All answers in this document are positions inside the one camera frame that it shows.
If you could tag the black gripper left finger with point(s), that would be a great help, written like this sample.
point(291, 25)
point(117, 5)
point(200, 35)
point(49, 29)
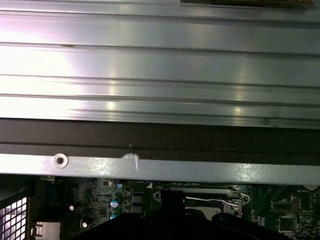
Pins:
point(140, 227)

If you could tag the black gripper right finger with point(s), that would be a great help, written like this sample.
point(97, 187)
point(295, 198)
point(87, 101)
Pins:
point(200, 230)

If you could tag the thin metal locking lever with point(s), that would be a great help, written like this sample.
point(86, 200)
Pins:
point(197, 199)

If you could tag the metal socket cover frame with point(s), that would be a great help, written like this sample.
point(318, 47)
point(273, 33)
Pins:
point(231, 211)

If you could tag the CPU socket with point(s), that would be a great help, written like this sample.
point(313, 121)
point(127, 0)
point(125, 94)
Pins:
point(212, 210)

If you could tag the green motherboard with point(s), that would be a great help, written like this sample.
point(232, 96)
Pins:
point(275, 207)

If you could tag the black open PC case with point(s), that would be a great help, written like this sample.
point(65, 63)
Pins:
point(160, 140)

